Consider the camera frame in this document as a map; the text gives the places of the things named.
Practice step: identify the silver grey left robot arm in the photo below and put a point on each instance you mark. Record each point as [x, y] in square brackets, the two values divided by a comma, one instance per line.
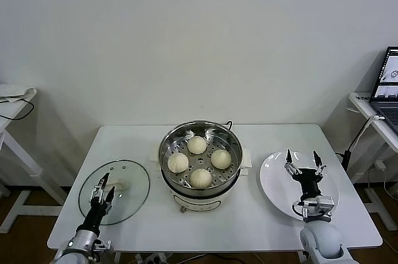
[77, 248]

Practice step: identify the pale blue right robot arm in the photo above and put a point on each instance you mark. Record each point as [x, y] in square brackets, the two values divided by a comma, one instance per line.
[326, 242]

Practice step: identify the white side table with laptop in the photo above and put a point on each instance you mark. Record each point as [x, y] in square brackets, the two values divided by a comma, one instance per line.
[360, 100]

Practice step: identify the white steamed baozi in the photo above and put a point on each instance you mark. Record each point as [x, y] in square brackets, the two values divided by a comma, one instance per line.
[197, 145]
[201, 178]
[178, 163]
[221, 159]

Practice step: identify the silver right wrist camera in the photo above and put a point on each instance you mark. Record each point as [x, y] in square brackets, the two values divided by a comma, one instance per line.
[320, 206]

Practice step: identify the white side table with cloth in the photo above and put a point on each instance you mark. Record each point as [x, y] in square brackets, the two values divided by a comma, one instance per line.
[21, 208]

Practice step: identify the white power strip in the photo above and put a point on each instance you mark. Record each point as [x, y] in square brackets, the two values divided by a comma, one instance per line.
[155, 257]

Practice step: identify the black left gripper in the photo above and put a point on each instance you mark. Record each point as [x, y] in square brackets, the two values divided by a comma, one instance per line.
[94, 214]

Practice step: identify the white power adapter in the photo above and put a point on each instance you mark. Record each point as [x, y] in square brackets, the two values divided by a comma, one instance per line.
[381, 164]

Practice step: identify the dark grey open laptop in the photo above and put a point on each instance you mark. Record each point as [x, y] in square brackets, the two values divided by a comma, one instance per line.
[387, 102]

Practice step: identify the white round plate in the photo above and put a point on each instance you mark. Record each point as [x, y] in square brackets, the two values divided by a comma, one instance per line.
[273, 183]

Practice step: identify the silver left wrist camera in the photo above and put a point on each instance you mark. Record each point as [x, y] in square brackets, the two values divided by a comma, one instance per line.
[104, 245]

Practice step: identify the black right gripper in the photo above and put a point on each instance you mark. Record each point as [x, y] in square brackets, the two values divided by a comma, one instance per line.
[308, 181]

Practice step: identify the cream electric cooker base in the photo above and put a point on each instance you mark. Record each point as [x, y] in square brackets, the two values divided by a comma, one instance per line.
[196, 200]

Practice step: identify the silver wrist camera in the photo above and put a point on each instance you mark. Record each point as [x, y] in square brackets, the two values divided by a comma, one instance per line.
[104, 245]
[320, 206]

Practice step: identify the stainless steel steamer basket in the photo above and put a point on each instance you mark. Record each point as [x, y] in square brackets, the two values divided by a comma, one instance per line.
[174, 143]

